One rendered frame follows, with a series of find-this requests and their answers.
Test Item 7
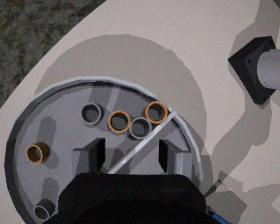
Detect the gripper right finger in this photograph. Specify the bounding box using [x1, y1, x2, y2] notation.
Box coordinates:
[158, 139, 194, 181]

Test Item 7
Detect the blue square tray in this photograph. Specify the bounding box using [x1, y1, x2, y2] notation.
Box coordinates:
[206, 205, 230, 224]

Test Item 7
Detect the grey metal bushing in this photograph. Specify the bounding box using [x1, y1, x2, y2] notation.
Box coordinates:
[129, 117, 152, 139]
[33, 199, 55, 221]
[80, 102, 104, 125]

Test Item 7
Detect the bronze bushing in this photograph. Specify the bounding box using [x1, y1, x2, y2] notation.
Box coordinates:
[144, 101, 168, 124]
[108, 110, 130, 133]
[26, 142, 50, 164]

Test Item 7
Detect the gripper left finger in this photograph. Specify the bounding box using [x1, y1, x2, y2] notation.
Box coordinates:
[72, 138, 105, 179]

